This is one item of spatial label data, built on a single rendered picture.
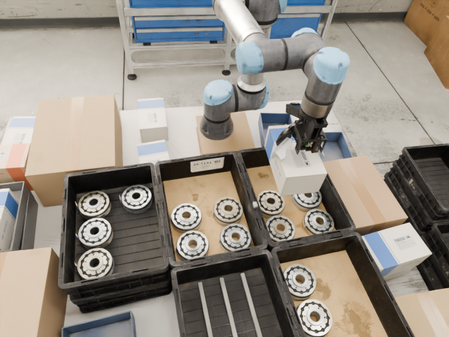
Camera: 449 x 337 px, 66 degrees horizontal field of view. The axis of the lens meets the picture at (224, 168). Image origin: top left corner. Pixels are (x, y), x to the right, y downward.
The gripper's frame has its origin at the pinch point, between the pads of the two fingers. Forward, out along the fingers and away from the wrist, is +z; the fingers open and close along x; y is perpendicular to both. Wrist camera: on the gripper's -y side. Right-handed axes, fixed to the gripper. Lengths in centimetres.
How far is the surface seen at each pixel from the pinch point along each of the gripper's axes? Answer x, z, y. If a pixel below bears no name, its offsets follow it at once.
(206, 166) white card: -23.6, 23.7, -16.7
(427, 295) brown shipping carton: 37, 25, 39
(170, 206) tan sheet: -38.1, 28.5, -4.1
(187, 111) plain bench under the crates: -26, 42, -67
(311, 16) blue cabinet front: 87, 61, -192
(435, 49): 228, 99, -197
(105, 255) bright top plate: -59, 25, 13
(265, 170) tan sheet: -0.3, 28.5, -16.0
